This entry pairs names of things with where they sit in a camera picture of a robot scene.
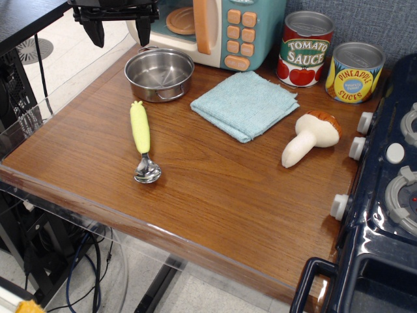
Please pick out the black table leg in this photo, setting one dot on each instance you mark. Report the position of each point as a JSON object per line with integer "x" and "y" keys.
{"x": 156, "y": 290}

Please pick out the stainless steel pot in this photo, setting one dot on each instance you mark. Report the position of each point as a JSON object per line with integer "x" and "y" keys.
{"x": 159, "y": 74}

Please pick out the black computer tower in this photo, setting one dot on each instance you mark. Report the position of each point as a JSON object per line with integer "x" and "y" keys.
{"x": 18, "y": 102}

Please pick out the pineapple slices can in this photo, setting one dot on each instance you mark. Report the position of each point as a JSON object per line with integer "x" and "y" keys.
{"x": 354, "y": 72}

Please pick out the toy mushroom brown cap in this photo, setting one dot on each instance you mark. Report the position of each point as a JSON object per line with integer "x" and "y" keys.
{"x": 314, "y": 129}

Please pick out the light blue folded cloth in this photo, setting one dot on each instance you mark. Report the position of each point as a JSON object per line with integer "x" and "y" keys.
{"x": 245, "y": 105}

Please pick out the dark blue toy stove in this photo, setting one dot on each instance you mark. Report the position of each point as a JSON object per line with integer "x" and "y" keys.
{"x": 375, "y": 270}

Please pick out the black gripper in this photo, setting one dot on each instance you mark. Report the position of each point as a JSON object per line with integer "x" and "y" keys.
{"x": 92, "y": 12}

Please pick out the yellow-green handled metal spoon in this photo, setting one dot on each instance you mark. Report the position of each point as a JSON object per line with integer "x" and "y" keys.
{"x": 147, "y": 171}

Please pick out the black side desk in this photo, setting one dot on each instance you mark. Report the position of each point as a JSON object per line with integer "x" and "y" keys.
{"x": 22, "y": 19}

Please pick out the teal cream toy microwave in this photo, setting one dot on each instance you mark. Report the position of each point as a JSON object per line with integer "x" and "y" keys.
{"x": 234, "y": 35}

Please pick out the tomato sauce can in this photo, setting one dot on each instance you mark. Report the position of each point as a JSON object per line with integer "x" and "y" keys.
{"x": 305, "y": 42}

